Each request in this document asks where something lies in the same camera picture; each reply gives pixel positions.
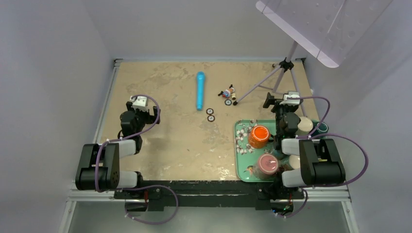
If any translucent acrylic panel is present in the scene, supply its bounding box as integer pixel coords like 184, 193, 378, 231
256, 0, 391, 68

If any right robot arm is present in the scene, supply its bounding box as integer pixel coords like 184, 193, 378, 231
263, 92, 346, 198

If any cream mug blue pattern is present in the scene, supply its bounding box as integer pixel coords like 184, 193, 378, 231
296, 116, 313, 136

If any tripod stand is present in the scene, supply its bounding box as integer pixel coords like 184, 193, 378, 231
232, 40, 301, 106

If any cream floral mug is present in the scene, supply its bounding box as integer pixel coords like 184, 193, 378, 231
288, 155, 301, 170

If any small toy figure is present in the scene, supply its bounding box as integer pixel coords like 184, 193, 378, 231
218, 84, 236, 100

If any pink mug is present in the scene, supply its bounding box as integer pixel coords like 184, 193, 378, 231
253, 153, 279, 180

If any round token near toy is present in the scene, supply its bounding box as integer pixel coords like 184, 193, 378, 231
224, 99, 232, 106

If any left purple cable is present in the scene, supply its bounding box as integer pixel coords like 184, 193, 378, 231
94, 94, 179, 225

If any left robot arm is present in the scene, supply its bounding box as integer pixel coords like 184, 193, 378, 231
75, 101, 160, 199

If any blue cylinder tube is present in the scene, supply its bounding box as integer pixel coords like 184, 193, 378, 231
196, 71, 206, 111

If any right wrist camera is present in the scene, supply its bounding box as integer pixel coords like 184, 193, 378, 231
280, 91, 300, 106

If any orange mug black handle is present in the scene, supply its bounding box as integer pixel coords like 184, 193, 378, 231
248, 125, 271, 149

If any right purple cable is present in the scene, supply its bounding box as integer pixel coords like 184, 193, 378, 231
274, 96, 370, 219

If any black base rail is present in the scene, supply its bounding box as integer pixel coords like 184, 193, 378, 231
114, 181, 304, 211

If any purple cable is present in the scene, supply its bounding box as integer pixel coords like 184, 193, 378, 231
274, 96, 370, 219
94, 94, 179, 225

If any lower brown round token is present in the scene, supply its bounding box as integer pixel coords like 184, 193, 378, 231
207, 115, 215, 122

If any dark green mug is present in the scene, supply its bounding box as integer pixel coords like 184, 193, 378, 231
311, 120, 329, 136

